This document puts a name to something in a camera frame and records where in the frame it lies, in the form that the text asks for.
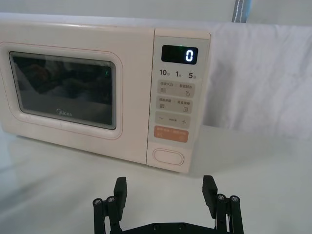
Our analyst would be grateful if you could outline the grey striped post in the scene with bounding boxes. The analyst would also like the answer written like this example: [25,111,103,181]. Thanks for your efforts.
[230,0,252,24]

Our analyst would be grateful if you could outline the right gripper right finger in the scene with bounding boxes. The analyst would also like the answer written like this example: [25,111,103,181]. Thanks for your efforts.
[202,175,245,234]

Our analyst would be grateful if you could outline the white table cloth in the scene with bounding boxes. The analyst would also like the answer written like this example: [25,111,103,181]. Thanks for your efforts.
[0,124,312,234]

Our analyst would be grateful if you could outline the oven control panel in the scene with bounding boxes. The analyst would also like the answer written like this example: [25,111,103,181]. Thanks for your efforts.
[146,28,212,175]

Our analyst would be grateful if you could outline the cream microwave oven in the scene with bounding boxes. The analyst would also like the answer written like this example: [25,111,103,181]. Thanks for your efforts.
[0,19,212,175]

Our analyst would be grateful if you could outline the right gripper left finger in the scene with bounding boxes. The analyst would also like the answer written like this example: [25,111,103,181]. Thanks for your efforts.
[92,176,128,234]

